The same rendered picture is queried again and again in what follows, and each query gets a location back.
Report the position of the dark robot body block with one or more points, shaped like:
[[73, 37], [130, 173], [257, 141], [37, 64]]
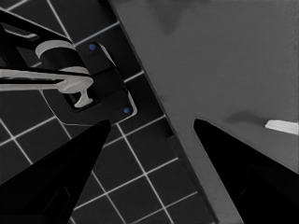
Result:
[[102, 81]]

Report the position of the small white T-shaped piece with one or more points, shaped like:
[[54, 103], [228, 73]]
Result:
[[281, 126]]

